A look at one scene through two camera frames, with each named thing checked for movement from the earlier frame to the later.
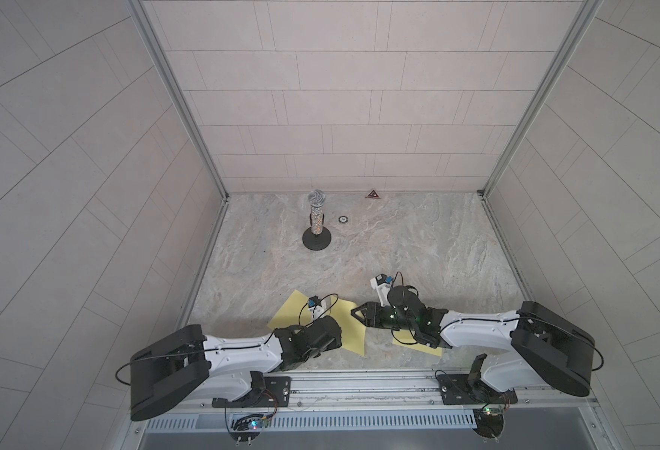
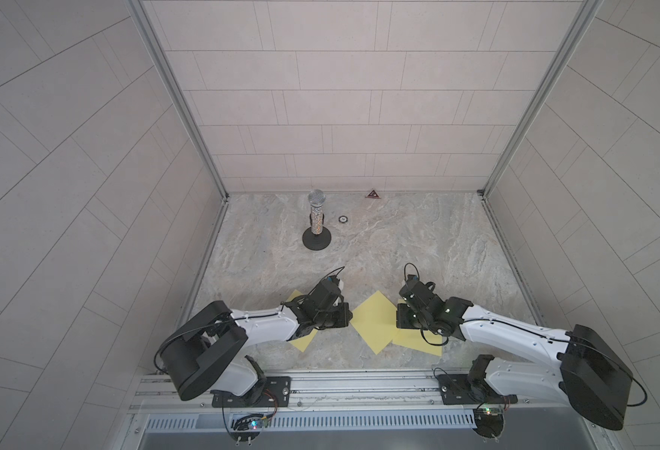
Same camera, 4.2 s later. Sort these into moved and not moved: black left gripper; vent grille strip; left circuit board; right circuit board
Moved: black left gripper
Not moved: vent grille strip; right circuit board; left circuit board
